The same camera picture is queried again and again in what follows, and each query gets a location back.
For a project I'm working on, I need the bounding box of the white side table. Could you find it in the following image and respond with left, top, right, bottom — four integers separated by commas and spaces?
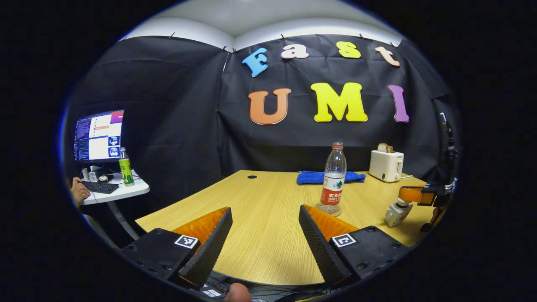
82, 170, 151, 248

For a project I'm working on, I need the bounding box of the blue towel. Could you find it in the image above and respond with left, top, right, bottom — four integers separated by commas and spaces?
297, 170, 366, 185

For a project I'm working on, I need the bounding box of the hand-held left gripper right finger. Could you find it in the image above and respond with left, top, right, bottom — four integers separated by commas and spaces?
299, 205, 414, 286

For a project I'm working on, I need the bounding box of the round wooden coaster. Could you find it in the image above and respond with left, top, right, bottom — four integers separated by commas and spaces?
315, 203, 343, 217

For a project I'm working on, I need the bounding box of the clear plastic water bottle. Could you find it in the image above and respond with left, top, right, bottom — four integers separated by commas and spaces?
320, 142, 347, 213

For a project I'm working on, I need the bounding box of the black keyboard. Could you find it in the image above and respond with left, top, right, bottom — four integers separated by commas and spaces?
81, 180, 120, 194

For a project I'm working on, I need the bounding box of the green drink bottle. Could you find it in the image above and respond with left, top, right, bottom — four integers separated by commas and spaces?
119, 147, 135, 187

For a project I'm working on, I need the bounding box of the white toaster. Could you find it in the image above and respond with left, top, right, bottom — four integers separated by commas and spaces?
369, 150, 404, 182

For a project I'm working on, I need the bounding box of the computer monitor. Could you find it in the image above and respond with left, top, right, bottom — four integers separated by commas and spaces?
74, 110, 125, 163

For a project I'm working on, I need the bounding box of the white ceramic teacup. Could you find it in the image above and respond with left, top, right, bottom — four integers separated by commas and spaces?
384, 197, 414, 228

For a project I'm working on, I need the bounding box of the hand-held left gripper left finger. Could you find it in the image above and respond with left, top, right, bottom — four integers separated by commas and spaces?
120, 207, 233, 290

